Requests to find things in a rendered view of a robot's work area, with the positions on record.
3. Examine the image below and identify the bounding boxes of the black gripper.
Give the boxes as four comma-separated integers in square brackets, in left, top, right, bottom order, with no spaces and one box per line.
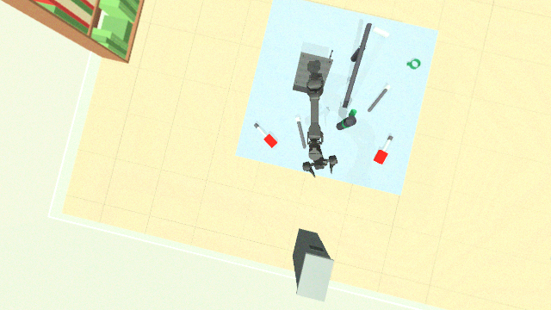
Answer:
[302,151,337,177]

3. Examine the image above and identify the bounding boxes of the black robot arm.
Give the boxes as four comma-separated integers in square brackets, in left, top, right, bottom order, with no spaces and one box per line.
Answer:
[306,72,328,170]

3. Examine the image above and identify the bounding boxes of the green cup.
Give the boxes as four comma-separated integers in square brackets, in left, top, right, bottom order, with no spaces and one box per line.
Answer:
[341,109,357,128]

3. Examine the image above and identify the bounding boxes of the white cylinder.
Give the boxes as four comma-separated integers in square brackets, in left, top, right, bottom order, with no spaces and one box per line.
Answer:
[372,27,390,38]

